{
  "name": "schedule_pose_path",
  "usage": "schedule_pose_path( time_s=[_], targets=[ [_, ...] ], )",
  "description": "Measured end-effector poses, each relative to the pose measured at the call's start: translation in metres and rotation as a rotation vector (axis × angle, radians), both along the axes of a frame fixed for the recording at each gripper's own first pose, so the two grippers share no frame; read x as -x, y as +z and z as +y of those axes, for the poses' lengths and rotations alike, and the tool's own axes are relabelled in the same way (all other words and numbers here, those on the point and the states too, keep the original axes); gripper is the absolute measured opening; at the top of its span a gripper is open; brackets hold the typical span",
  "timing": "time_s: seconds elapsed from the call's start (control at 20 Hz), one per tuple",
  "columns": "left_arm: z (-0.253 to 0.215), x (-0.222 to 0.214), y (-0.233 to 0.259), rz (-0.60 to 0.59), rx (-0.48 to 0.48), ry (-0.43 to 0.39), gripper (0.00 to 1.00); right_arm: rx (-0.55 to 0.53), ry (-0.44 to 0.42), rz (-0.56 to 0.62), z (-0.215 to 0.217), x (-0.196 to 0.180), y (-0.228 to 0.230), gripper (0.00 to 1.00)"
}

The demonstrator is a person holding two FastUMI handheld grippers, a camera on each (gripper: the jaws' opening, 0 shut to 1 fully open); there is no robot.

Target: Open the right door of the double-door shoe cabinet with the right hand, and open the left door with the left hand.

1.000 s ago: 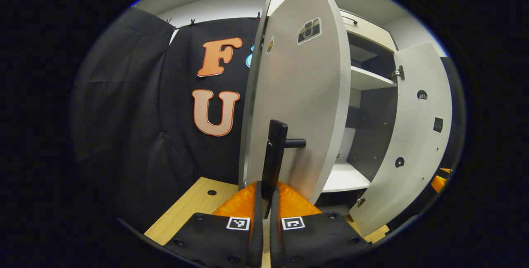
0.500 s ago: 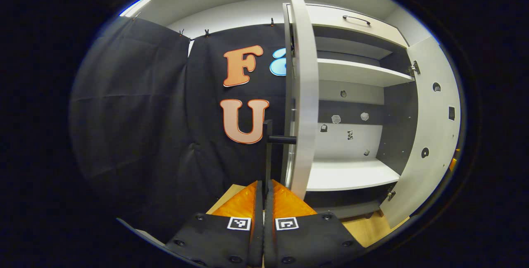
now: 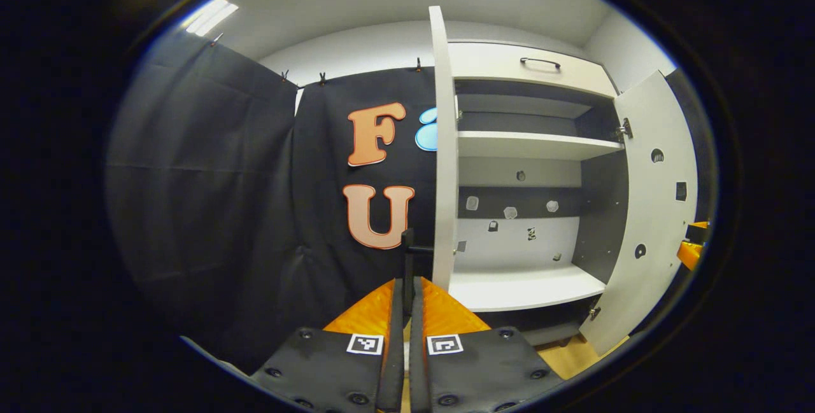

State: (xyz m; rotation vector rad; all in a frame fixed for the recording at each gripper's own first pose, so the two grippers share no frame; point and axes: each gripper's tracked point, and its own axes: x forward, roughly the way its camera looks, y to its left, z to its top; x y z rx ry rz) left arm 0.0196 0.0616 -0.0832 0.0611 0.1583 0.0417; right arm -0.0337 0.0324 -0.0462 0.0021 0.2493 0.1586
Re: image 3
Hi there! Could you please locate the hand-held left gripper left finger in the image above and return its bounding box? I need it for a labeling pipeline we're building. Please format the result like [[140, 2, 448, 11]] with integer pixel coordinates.
[[248, 278, 405, 412]]

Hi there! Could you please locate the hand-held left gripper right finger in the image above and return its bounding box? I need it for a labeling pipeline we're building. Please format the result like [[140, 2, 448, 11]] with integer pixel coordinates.
[[409, 276, 564, 412]]

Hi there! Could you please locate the beige cabinet door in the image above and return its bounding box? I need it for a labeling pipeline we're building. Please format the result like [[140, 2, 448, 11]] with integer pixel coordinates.
[[430, 6, 460, 293], [579, 69, 699, 356]]

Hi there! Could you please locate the beige double-door shoe cabinet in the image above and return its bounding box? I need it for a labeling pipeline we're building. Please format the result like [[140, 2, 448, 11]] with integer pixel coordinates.
[[430, 6, 701, 356]]

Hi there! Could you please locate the black door handle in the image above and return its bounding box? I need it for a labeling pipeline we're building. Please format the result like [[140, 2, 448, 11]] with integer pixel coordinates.
[[401, 228, 435, 286]]

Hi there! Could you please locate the white cabinet bottom shelf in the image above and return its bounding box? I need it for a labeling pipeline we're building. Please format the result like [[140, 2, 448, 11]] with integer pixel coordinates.
[[451, 265, 607, 312]]

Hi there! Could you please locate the white cabinet shelf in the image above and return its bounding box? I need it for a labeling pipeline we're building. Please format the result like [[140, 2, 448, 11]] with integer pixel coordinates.
[[451, 265, 607, 312], [457, 131, 625, 160]]

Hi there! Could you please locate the beige cabinet drawer front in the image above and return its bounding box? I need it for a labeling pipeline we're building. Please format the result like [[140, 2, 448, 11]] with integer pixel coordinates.
[[448, 42, 618, 99]]

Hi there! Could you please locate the black backdrop cloth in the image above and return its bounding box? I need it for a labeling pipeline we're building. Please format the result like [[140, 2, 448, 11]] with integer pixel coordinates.
[[105, 34, 719, 375]]

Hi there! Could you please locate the long ceiling light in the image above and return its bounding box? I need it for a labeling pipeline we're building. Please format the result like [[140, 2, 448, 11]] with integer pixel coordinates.
[[183, 0, 240, 37]]

